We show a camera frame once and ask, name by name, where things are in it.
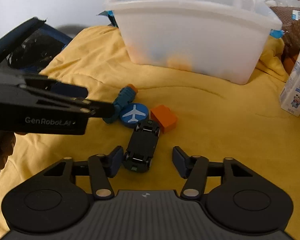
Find black toy car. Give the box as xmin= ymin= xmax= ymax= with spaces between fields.
xmin=123 ymin=120 xmax=160 ymax=173

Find person left hand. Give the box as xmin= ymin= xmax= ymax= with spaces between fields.
xmin=0 ymin=131 xmax=16 ymax=172

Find yellow cloth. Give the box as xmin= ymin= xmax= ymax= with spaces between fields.
xmin=0 ymin=27 xmax=300 ymax=239

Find dark blue bag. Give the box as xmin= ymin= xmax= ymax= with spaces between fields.
xmin=0 ymin=17 xmax=72 ymax=73

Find orange duplo brick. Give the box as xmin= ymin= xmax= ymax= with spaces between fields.
xmin=150 ymin=105 xmax=178 ymax=133

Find blue airplane token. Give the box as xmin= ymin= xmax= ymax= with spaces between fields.
xmin=119 ymin=103 xmax=149 ymax=128

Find teal toy figure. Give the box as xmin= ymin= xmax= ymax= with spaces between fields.
xmin=103 ymin=84 xmax=138 ymax=124

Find white milk carton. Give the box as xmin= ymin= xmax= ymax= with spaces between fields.
xmin=280 ymin=52 xmax=300 ymax=116

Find translucent white plastic bin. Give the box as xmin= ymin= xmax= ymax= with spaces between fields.
xmin=105 ymin=0 xmax=282 ymax=85

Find orange box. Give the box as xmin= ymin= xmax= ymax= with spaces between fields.
xmin=283 ymin=55 xmax=298 ymax=75

